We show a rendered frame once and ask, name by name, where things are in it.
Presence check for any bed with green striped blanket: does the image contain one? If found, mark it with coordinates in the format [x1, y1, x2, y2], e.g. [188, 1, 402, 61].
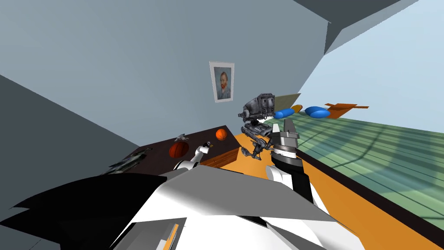
[263, 92, 444, 231]

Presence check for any dark brown wooden desk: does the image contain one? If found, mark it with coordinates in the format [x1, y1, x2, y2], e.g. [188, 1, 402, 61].
[100, 125, 242, 175]

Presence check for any grey walker robot toy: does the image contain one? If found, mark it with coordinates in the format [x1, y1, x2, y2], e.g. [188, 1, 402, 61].
[237, 93, 277, 161]

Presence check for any grey toy jet plane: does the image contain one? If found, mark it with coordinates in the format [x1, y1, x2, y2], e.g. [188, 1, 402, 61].
[102, 147, 153, 174]

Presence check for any large dark orange basketball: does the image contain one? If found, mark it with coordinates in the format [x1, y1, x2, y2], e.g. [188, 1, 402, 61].
[169, 141, 190, 159]

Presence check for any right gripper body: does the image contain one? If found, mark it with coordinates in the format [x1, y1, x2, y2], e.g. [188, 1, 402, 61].
[270, 132, 300, 150]

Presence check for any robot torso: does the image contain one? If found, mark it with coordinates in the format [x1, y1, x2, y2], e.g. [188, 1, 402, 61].
[110, 164, 366, 250]

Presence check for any orange bedside table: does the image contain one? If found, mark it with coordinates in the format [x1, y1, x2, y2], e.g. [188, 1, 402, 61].
[324, 102, 370, 120]

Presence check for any framed portrait painting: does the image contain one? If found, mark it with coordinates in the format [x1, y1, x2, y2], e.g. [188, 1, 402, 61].
[209, 61, 235, 103]

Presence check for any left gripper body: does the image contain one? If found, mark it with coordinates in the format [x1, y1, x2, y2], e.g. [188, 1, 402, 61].
[197, 141, 214, 156]

